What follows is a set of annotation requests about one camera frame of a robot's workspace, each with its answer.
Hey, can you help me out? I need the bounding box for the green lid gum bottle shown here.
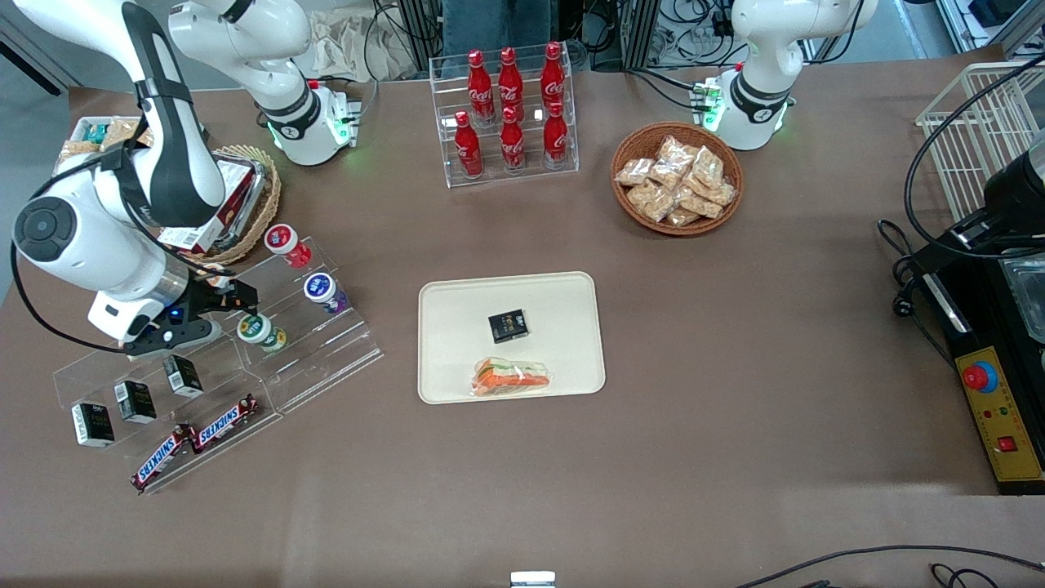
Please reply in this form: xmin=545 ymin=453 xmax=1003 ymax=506
xmin=237 ymin=314 xmax=287 ymax=354

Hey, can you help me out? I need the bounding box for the red lid gum bottle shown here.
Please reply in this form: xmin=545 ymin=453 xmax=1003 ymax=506
xmin=265 ymin=223 xmax=313 ymax=270

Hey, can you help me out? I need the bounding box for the small black gum box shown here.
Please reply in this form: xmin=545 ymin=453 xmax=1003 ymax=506
xmin=162 ymin=354 xmax=204 ymax=399
xmin=113 ymin=380 xmax=158 ymax=425
xmin=488 ymin=310 xmax=530 ymax=345
xmin=71 ymin=402 xmax=116 ymax=448

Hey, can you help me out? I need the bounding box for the purple lid gum bottle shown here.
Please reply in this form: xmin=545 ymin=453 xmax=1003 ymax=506
xmin=303 ymin=272 xmax=349 ymax=315

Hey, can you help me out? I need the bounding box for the cream plastic tray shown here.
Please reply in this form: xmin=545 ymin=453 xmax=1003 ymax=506
xmin=417 ymin=271 xmax=607 ymax=406

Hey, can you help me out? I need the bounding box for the black tray sealing machine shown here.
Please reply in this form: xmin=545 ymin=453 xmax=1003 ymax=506
xmin=909 ymin=204 xmax=1045 ymax=497

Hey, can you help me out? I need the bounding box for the steel food tray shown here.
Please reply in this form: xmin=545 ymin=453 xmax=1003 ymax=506
xmin=1001 ymin=255 xmax=1045 ymax=345

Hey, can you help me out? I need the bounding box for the clear acrylic stepped stand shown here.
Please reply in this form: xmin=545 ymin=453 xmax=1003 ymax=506
xmin=53 ymin=327 xmax=283 ymax=496
xmin=192 ymin=237 xmax=385 ymax=414

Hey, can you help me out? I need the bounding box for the light wicker basket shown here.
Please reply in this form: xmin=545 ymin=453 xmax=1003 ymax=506
xmin=159 ymin=145 xmax=283 ymax=267

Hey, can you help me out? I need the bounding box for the red snack box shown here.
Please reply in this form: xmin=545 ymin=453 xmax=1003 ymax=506
xmin=158 ymin=158 xmax=267 ymax=256

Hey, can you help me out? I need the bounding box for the Snickers chocolate bar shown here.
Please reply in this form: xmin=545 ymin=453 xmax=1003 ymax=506
xmin=191 ymin=394 xmax=260 ymax=453
xmin=130 ymin=423 xmax=198 ymax=492

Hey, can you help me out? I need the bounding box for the white plastic crate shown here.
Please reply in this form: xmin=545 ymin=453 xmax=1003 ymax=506
xmin=52 ymin=114 xmax=158 ymax=177

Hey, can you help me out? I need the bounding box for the beige cloth bag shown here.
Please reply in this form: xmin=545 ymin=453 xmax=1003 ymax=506
xmin=309 ymin=10 xmax=435 ymax=83

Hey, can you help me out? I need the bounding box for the red Coca-Cola bottle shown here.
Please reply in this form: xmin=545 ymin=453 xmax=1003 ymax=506
xmin=543 ymin=101 xmax=570 ymax=168
xmin=466 ymin=49 xmax=496 ymax=126
xmin=454 ymin=111 xmax=484 ymax=180
xmin=540 ymin=42 xmax=567 ymax=118
xmin=497 ymin=47 xmax=525 ymax=122
xmin=499 ymin=107 xmax=527 ymax=173

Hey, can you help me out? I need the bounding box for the wrapped sandwich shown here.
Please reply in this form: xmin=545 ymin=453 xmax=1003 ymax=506
xmin=470 ymin=356 xmax=553 ymax=399

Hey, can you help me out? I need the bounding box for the clear acrylic bottle rack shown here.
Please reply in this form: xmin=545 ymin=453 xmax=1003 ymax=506
xmin=429 ymin=44 xmax=581 ymax=189

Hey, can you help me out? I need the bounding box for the blue denim fabric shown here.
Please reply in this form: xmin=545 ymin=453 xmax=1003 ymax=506
xmin=441 ymin=0 xmax=554 ymax=58

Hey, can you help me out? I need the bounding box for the brown wicker snack basket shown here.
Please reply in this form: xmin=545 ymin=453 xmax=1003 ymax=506
xmin=610 ymin=122 xmax=745 ymax=238

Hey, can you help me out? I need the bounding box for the black cylindrical device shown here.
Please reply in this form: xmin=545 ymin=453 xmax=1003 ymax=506
xmin=945 ymin=129 xmax=1045 ymax=256

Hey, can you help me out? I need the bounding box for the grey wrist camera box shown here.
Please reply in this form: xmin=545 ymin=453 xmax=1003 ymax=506
xmin=122 ymin=318 xmax=223 ymax=359

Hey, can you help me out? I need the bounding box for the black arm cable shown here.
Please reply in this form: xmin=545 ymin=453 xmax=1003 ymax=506
xmin=9 ymin=98 xmax=215 ymax=357

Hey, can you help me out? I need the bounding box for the black machine power cable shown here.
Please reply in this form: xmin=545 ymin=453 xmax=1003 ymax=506
xmin=877 ymin=218 xmax=941 ymax=321

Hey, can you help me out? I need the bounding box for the black device cable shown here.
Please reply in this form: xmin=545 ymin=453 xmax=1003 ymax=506
xmin=903 ymin=52 xmax=1045 ymax=262

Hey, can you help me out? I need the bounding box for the long black cable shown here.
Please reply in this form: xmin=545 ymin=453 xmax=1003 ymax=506
xmin=733 ymin=544 xmax=1045 ymax=588

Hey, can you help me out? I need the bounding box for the white wire basket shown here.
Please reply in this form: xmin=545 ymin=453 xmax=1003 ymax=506
xmin=915 ymin=60 xmax=1045 ymax=223

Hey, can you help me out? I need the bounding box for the looped black cable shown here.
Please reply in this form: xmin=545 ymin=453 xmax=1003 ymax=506
xmin=929 ymin=562 xmax=1002 ymax=588

